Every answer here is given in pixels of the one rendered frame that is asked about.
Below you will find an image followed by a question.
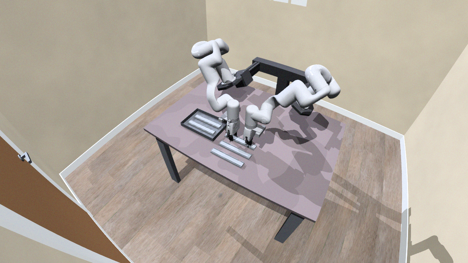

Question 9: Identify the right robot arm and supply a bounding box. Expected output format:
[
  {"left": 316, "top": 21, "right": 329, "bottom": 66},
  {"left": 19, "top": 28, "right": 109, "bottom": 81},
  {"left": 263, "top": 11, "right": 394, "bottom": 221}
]
[{"left": 192, "top": 38, "right": 239, "bottom": 123}]

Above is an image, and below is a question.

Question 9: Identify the white drawer slide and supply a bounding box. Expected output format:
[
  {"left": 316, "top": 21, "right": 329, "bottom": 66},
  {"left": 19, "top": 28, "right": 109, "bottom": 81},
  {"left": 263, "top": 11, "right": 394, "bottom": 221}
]
[
  {"left": 233, "top": 135, "right": 257, "bottom": 150},
  {"left": 219, "top": 140, "right": 252, "bottom": 160},
  {"left": 210, "top": 148, "right": 244, "bottom": 168},
  {"left": 194, "top": 114, "right": 222, "bottom": 129},
  {"left": 188, "top": 120, "right": 216, "bottom": 135}
]

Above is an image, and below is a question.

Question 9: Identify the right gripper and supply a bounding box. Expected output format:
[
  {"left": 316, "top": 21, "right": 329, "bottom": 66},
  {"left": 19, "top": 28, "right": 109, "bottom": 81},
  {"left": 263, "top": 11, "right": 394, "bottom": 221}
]
[{"left": 226, "top": 119, "right": 240, "bottom": 141}]

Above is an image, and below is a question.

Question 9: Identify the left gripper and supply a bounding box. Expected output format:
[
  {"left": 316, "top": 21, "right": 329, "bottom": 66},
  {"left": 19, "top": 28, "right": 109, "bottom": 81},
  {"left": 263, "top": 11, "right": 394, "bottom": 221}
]
[{"left": 243, "top": 126, "right": 256, "bottom": 146}]

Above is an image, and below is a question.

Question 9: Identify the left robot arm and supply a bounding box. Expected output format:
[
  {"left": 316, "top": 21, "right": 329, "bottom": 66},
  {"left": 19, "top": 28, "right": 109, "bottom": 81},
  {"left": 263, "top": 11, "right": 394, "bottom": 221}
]
[{"left": 245, "top": 65, "right": 341, "bottom": 138}]

